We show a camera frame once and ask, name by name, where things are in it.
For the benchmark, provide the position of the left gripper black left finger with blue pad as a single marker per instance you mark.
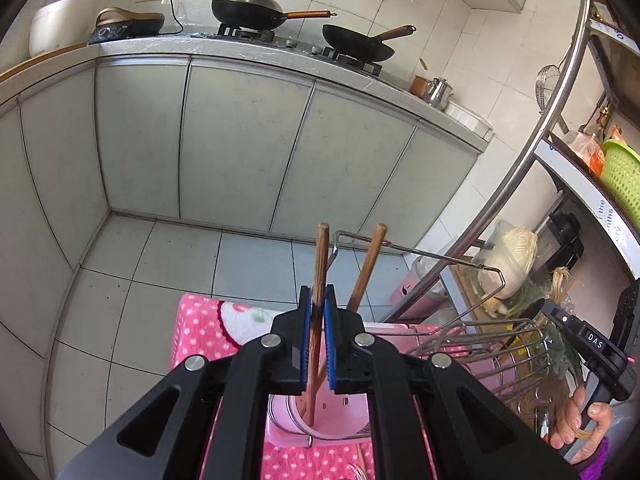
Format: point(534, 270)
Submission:
point(290, 371)

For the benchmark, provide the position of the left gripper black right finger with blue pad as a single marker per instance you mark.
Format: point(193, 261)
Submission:
point(346, 371)

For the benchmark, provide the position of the dark wooden chopstick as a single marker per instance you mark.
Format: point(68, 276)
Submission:
point(317, 303)

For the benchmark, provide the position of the purple sleeve forearm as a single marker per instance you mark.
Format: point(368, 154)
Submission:
point(591, 467)

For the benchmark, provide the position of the grey kitchen cabinet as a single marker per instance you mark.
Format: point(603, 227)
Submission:
point(270, 144)

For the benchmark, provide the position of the green onions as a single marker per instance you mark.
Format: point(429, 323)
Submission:
point(526, 304)

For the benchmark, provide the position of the pink plastic utensil holder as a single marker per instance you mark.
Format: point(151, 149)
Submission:
point(338, 420)

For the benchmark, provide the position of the pink polka dot towel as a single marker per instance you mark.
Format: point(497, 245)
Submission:
point(216, 328)

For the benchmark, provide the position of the napa cabbage in bag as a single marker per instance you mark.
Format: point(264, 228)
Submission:
point(509, 254)

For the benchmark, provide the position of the green plastic basket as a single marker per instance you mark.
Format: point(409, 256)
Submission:
point(621, 175)

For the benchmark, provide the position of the steel kettle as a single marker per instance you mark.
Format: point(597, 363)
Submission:
point(438, 93)

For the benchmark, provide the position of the gas stove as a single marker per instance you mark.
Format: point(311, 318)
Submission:
point(267, 38)

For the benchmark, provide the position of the black frying pan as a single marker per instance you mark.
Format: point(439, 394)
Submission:
point(370, 49)

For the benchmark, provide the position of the metal strainer ladle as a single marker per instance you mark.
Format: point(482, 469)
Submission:
point(545, 82)

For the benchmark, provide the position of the black wok with lid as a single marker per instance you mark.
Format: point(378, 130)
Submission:
point(259, 14)

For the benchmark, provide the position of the black induction cooker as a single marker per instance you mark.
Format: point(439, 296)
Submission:
point(116, 23)

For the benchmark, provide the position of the white rice cooker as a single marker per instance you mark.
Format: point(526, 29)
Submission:
point(61, 24)

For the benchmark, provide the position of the metal wire utensil rack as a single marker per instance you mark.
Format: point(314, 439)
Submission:
point(508, 357)

